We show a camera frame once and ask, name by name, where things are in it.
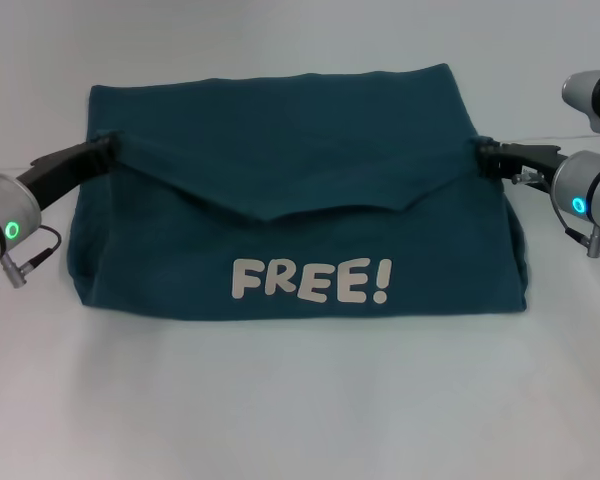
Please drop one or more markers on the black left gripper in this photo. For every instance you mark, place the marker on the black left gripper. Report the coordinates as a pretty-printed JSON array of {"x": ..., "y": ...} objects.
[{"x": 60, "y": 170}]

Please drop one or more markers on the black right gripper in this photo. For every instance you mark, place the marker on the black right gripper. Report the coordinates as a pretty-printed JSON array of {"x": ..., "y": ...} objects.
[{"x": 532, "y": 160}]

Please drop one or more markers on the blue shirt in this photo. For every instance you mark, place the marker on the blue shirt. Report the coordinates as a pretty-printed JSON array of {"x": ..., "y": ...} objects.
[{"x": 300, "y": 210}]

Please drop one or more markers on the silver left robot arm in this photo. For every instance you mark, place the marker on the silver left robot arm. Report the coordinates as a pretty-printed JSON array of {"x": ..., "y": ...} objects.
[{"x": 5, "y": 220}]

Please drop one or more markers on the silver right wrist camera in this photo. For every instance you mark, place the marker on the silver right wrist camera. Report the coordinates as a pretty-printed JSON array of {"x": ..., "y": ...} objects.
[{"x": 592, "y": 97}]

